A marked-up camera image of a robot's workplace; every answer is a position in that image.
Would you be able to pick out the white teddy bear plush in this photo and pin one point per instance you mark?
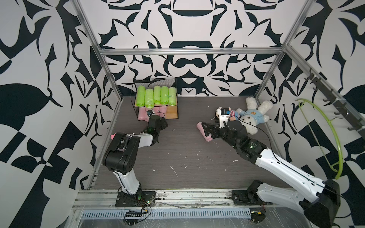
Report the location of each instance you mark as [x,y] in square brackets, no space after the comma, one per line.
[254,115]

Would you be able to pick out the black usb hub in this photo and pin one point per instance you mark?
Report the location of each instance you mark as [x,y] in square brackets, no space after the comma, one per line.
[133,214]

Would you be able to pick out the black round connector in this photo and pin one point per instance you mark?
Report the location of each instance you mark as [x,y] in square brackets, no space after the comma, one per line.
[257,217]

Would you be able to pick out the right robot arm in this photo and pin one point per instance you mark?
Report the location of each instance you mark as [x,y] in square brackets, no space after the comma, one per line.
[316,199]

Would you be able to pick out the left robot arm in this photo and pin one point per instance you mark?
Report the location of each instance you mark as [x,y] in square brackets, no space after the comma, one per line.
[121,154]

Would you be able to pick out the green plastic hanger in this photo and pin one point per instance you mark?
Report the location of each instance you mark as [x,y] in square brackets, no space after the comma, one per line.
[320,133]

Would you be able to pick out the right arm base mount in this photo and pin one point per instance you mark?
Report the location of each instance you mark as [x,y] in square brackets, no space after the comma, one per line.
[244,197]

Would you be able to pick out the cartoon boy plush doll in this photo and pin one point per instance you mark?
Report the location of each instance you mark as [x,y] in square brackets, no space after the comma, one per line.
[234,114]

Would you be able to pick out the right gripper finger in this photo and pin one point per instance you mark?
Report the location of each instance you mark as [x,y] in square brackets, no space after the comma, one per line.
[207,134]
[206,125]

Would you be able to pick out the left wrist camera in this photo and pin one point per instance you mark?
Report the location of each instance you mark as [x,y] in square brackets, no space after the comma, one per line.
[149,112]

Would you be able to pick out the black wall hook rail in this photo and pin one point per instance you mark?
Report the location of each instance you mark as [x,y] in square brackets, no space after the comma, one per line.
[344,109]

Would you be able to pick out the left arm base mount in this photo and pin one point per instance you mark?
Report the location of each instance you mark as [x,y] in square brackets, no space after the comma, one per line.
[138,200]

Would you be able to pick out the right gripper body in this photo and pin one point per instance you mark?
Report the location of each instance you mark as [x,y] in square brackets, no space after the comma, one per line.
[218,132]

